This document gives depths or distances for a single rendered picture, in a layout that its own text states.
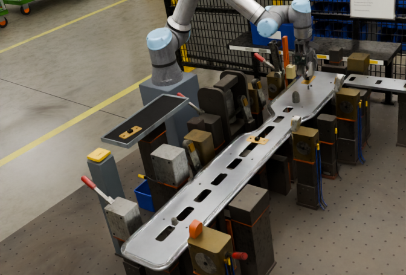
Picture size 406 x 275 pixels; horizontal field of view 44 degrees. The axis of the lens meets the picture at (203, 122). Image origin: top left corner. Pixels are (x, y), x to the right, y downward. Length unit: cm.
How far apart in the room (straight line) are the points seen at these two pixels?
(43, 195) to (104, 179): 210
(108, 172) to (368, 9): 156
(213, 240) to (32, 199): 255
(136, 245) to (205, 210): 25
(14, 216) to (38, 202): 19
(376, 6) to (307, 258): 134
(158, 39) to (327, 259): 115
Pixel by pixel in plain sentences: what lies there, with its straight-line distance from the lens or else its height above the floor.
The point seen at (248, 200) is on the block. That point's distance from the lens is 160.
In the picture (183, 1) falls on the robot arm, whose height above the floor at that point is 144.
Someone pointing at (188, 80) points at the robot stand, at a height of 110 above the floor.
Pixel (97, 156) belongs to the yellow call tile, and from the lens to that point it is 175.
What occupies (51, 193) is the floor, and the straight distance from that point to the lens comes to 383.
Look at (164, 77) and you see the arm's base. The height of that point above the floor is 114.
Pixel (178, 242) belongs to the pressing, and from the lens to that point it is 155.
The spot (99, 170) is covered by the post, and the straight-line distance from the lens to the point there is 175.
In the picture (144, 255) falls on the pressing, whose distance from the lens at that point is 154.
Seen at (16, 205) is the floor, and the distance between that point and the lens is 385.
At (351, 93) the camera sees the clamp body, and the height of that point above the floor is 105.
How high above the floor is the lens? 202
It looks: 29 degrees down
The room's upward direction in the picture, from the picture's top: 10 degrees counter-clockwise
